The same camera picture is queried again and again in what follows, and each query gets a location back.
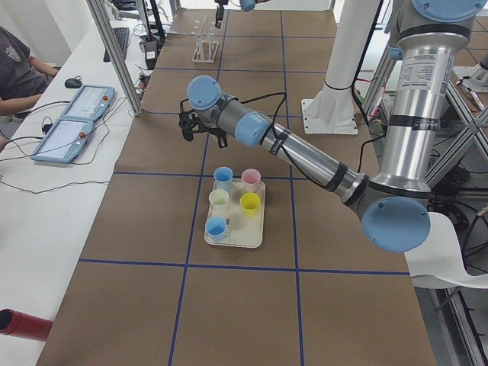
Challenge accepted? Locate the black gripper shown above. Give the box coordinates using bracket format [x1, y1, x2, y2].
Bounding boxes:
[214, 0, 228, 28]
[178, 109, 228, 147]

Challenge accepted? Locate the yellow plastic cup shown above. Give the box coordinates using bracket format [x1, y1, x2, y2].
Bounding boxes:
[239, 192, 261, 217]

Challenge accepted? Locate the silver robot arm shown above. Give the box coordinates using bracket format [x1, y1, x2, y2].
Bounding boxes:
[179, 1, 484, 252]
[214, 0, 268, 29]

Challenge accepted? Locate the blue cup far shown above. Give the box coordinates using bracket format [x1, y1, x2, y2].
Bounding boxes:
[213, 166, 233, 191]

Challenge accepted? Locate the blue cup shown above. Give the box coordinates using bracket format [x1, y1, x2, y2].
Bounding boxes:
[205, 217, 231, 242]
[213, 166, 233, 191]

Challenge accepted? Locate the cream white cup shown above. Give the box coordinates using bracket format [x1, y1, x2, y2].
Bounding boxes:
[208, 188, 230, 216]

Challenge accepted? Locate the pink plastic cup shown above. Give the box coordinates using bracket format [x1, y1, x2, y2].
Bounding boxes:
[241, 169, 261, 192]

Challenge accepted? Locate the blue cup near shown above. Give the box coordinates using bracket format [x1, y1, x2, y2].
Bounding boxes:
[205, 217, 231, 242]

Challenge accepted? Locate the upper blue teach pendant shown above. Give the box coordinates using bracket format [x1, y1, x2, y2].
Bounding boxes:
[61, 85, 116, 121]

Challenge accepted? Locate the blue teach pendant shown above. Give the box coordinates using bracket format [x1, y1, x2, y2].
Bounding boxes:
[30, 117, 95, 164]
[61, 85, 116, 121]

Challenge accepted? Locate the black keyboard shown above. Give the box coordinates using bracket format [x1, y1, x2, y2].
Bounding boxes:
[112, 27, 130, 59]

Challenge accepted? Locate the black computer mouse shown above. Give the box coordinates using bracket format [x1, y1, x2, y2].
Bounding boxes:
[64, 78, 82, 88]

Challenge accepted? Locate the lower blue teach pendant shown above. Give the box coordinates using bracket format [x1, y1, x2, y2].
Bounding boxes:
[30, 117, 95, 164]

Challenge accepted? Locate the seated person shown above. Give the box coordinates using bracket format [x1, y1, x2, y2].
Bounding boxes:
[1, 27, 58, 116]

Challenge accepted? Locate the red cylinder bottle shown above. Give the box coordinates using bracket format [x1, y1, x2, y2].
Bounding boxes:
[1, 309, 53, 342]

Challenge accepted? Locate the white chair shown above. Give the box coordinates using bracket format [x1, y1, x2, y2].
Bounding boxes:
[405, 212, 487, 290]

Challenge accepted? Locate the white wire cup rack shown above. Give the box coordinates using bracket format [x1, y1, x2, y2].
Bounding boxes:
[191, 15, 219, 63]

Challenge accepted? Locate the aluminium frame post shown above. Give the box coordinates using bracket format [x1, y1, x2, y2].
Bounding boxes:
[86, 0, 142, 117]

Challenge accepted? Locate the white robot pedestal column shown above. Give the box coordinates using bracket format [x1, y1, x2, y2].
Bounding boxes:
[301, 0, 383, 135]

